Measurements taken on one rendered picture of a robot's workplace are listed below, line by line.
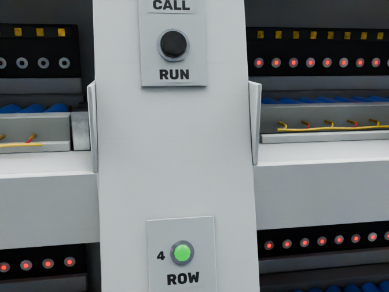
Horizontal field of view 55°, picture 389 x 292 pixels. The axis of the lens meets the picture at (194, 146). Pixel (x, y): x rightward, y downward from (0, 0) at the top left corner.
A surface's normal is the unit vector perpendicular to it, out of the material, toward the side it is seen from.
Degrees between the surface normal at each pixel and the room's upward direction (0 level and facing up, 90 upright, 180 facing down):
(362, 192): 108
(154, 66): 90
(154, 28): 90
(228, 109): 90
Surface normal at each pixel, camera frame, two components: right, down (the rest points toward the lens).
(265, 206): 0.16, 0.25
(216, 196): 0.15, -0.06
